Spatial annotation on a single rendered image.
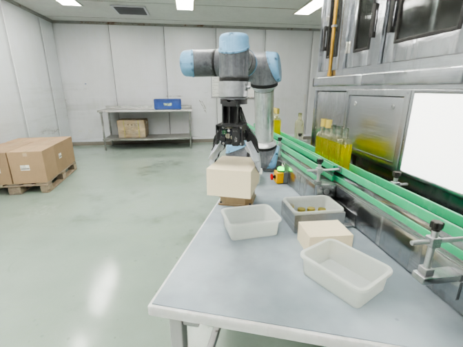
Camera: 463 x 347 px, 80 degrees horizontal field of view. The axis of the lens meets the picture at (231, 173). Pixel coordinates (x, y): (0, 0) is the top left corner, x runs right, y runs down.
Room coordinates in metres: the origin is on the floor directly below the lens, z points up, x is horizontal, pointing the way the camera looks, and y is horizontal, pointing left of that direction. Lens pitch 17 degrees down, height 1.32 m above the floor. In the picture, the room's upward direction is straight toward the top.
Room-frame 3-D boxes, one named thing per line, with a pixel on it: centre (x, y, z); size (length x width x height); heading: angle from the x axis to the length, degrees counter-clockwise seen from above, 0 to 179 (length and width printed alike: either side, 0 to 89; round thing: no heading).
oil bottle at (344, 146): (1.33, -0.55, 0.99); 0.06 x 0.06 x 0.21; 9
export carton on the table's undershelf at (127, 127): (6.47, 2.28, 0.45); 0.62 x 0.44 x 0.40; 93
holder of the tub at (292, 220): (1.12, -0.38, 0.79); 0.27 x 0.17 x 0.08; 98
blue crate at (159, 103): (6.56, 1.47, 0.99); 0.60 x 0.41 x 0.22; 101
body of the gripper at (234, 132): (0.74, 0.00, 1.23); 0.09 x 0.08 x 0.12; 166
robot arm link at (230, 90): (0.75, -0.01, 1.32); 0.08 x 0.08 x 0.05
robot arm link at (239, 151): (1.37, -0.04, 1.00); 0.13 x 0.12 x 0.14; 75
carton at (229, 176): (0.77, -0.01, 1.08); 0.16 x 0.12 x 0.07; 166
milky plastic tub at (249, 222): (1.05, -0.08, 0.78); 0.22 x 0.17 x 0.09; 104
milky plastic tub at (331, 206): (1.12, -0.35, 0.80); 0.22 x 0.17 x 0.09; 98
